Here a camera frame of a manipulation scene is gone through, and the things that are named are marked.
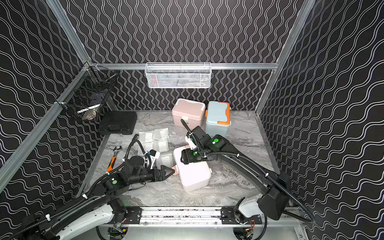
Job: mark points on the blue orange first aid box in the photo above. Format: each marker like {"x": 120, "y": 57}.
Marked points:
{"x": 218, "y": 118}

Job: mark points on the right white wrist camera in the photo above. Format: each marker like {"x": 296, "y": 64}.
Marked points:
{"x": 190, "y": 142}

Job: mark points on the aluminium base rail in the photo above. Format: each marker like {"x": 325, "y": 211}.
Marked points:
{"x": 214, "y": 217}

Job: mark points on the black plastic tool case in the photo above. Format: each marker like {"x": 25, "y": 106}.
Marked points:
{"x": 118, "y": 123}

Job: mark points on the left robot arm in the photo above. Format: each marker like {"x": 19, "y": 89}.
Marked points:
{"x": 100, "y": 204}

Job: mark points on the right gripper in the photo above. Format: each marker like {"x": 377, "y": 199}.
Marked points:
{"x": 187, "y": 158}

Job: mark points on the white pink first aid box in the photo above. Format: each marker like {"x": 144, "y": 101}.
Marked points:
{"x": 193, "y": 176}

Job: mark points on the orange handled adjustable wrench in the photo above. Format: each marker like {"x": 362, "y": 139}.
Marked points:
{"x": 116, "y": 150}

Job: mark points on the white wire wall basket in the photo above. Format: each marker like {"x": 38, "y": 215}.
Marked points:
{"x": 177, "y": 75}

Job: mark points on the white gauze packet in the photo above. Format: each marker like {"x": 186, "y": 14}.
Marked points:
{"x": 148, "y": 146}
{"x": 161, "y": 146}
{"x": 146, "y": 137}
{"x": 165, "y": 160}
{"x": 161, "y": 134}

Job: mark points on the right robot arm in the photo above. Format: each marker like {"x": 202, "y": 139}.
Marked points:
{"x": 276, "y": 196}

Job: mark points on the black wire wall basket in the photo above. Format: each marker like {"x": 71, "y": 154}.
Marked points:
{"x": 88, "y": 100}

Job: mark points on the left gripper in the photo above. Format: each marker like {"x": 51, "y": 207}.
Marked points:
{"x": 156, "y": 174}

